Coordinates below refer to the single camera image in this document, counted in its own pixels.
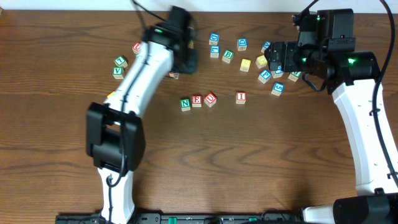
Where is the blue P block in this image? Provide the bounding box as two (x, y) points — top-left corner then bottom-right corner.
(258, 69), (272, 84)

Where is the red E block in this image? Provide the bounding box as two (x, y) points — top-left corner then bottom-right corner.
(192, 95), (202, 108)

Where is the green N block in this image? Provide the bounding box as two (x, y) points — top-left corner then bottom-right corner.
(180, 98), (191, 111)

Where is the red u block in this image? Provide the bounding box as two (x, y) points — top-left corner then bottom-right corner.
(132, 42), (141, 55)
(204, 92), (217, 108)

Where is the red I block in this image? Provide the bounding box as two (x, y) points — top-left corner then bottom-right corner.
(236, 91), (247, 105)

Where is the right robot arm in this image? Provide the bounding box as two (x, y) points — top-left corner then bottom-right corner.
(264, 9), (397, 223)

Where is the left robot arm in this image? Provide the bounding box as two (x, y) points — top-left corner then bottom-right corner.
(86, 6), (198, 223)

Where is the blue X block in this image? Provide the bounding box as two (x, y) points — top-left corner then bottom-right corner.
(261, 41), (271, 53)

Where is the red A block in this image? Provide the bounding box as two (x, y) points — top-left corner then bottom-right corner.
(169, 72), (179, 80)

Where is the blue E block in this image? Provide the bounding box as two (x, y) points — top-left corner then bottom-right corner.
(271, 70), (284, 78)

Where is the green J block right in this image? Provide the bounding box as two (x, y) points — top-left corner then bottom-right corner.
(288, 72), (302, 82)

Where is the blue L block centre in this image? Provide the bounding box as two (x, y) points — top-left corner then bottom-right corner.
(210, 45), (220, 58)

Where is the blue S block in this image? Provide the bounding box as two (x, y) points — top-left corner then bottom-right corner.
(271, 82), (285, 96)

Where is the blue D block right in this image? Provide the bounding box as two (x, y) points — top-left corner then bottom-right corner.
(237, 38), (248, 51)

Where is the blue d block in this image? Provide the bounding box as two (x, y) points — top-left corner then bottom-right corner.
(237, 38), (248, 51)
(209, 32), (220, 45)

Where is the blue D block upper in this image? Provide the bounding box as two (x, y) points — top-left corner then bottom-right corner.
(209, 32), (220, 45)

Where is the green B block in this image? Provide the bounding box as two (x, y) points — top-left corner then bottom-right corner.
(222, 50), (234, 63)

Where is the green L block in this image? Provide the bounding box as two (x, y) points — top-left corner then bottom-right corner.
(114, 55), (128, 68)

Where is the green V block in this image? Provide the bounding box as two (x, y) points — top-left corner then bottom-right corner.
(113, 67), (124, 80)

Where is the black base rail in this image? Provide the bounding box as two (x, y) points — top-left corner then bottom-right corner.
(55, 212), (304, 224)

